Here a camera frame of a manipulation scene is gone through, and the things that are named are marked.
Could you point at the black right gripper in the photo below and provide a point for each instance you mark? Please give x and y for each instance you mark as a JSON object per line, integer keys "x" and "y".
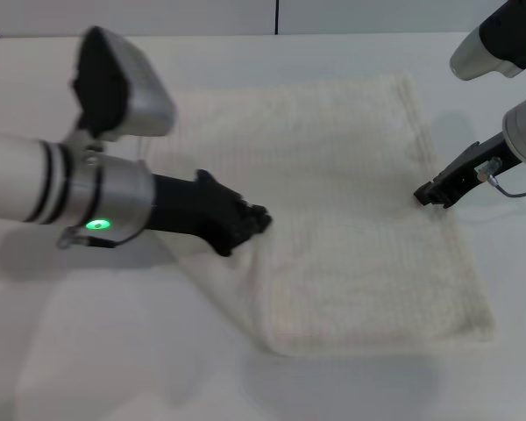
{"x": 473, "y": 169}

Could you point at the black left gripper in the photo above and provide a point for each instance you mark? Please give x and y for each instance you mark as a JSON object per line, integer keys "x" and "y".
{"x": 201, "y": 210}

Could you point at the white waffle towel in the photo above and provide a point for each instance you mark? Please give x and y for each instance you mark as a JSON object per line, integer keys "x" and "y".
{"x": 355, "y": 219}

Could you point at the left wrist camera housing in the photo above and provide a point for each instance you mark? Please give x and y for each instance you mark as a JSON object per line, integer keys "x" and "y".
{"x": 131, "y": 87}

